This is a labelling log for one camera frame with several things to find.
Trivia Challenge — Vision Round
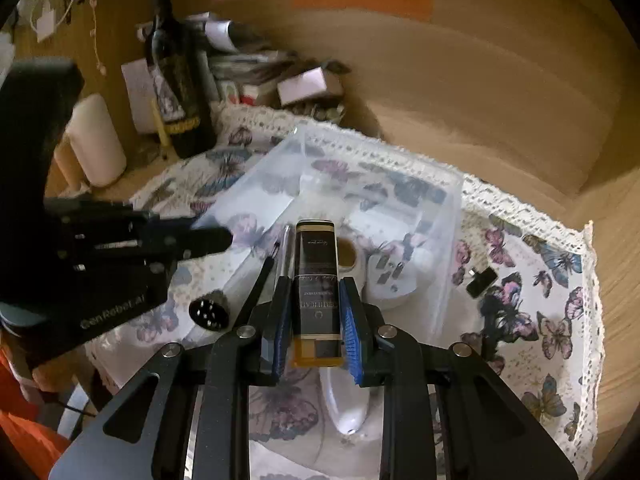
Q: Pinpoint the small white box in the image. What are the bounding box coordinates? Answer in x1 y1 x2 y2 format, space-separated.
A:
277 66 345 107

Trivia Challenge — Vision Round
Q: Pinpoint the white paper card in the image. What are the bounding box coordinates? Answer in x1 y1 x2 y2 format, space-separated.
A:
121 59 158 133

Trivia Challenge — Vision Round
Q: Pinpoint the butterfly print tablecloth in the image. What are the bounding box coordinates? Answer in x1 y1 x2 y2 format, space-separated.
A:
85 105 601 480

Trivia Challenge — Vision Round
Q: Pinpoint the white power adapter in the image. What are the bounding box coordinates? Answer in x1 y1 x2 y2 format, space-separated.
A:
362 245 436 311

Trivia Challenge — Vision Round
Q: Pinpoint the white tape roll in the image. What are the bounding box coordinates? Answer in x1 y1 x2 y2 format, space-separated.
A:
336 237 368 281

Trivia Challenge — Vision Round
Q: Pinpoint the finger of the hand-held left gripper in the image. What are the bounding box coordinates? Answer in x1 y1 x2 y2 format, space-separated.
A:
57 241 232 272
47 199 233 244

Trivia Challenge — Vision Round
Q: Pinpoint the clear pen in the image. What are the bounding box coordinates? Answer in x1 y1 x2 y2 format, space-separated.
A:
277 224 296 281

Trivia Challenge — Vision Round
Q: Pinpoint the stack of papers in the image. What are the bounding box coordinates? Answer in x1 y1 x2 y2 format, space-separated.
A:
137 12 351 111

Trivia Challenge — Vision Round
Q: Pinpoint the small black adapter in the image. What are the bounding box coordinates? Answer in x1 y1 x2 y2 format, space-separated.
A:
467 266 498 298

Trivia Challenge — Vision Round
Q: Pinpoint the beaded cord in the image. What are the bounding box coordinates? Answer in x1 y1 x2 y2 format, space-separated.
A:
90 0 108 76

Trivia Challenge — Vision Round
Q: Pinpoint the clear plastic storage box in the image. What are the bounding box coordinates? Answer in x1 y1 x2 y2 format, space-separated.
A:
192 120 466 346

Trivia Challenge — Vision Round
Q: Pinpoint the black and gold perfume bottle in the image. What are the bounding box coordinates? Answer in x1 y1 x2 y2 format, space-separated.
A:
290 219 347 368

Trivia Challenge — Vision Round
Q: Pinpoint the dark wine bottle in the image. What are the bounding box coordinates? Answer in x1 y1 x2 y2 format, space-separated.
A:
144 0 217 160

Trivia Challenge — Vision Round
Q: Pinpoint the thin yellow candle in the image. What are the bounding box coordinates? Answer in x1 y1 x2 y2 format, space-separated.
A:
151 100 168 161

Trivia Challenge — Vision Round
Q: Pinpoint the thin black pen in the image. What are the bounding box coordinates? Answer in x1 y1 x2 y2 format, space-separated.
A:
234 242 280 333

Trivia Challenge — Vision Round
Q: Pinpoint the black round plug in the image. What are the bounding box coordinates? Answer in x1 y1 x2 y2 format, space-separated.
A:
189 291 231 333

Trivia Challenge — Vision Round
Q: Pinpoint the white hanging tag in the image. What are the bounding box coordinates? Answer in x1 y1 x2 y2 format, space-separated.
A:
35 7 63 43

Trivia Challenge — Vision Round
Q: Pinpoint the orange cloth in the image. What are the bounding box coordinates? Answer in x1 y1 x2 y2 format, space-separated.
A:
0 350 71 480

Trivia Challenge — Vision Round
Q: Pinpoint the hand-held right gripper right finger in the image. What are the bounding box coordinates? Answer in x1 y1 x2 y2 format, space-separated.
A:
340 276 581 480

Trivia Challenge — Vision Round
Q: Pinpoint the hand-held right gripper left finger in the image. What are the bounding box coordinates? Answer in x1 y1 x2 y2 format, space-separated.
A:
47 275 296 480

